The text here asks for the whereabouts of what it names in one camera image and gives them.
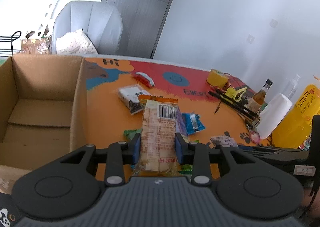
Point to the lilac small snack packet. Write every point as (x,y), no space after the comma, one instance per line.
(223,140)

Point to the white perforated board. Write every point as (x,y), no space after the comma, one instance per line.
(46,25)

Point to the green snack packet left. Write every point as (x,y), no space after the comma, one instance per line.
(130,133)

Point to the green candy packet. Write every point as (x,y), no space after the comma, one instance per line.
(186,170)

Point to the white paper towel roll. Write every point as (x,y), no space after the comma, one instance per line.
(272,115)

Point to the grey armchair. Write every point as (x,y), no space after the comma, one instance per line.
(101,22)

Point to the purple wafer packet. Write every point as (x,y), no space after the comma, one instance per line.
(180,125)

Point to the white dotted pillow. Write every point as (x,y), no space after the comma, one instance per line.
(75,43)

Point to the pink fluffy keychain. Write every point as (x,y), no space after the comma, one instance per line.
(255,137)

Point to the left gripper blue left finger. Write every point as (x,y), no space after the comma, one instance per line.
(131,150)

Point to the black shoe rack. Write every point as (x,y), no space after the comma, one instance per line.
(7,44)

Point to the red white small snack packet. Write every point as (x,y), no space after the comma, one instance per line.
(144,79)

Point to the clear spray bottle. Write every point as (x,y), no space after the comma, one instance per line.
(291,87)

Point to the long beige cracker packet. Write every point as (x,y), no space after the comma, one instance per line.
(157,155)

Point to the black white sesame cake packet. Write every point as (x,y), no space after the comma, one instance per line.
(129,96)

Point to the large yellow juice bottle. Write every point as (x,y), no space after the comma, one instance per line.
(295,128)

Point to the yellow tape roll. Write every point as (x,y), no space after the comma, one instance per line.
(217,78)

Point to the brown paper bag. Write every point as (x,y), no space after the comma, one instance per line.
(36,46)

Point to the grey door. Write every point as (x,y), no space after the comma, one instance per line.
(143,22)

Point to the blue snack packet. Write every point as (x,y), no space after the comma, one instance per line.
(192,123)

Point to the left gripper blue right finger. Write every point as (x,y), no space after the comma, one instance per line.
(185,151)

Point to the brown glass sauce bottle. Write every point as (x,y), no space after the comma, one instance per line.
(255,103)

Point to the brown cardboard box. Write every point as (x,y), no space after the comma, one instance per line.
(43,112)

